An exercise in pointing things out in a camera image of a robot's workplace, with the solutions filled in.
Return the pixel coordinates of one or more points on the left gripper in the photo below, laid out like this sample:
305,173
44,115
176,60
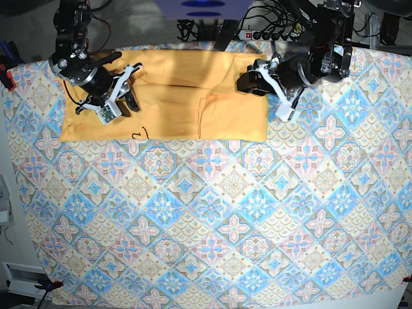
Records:
262,78

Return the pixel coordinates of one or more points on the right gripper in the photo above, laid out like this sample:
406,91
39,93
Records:
109,94

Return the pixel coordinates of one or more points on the yellow T-shirt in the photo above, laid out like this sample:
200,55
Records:
183,95

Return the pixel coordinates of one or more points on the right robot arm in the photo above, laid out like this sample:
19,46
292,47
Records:
71,58

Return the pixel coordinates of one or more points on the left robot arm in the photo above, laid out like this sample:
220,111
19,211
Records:
327,30

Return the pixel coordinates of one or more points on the white power strip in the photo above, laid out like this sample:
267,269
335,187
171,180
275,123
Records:
249,35

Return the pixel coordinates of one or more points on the red-black clamp left upper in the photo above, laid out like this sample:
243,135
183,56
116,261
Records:
8,60

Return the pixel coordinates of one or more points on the red-black clamp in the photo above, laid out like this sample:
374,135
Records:
8,60
48,285

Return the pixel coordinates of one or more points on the white box left edge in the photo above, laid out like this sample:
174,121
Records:
7,218

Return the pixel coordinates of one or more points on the patterned blue tablecloth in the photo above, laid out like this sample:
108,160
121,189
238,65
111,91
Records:
320,211

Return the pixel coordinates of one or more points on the red-black clamp left lower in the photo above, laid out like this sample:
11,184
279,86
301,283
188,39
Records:
48,285

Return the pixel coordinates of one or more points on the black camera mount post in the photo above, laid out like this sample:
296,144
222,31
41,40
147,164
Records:
226,34

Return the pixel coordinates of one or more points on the purple robot base plate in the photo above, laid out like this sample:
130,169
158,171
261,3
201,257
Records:
203,9

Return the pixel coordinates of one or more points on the white wall trunking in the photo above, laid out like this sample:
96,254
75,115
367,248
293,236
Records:
24,278

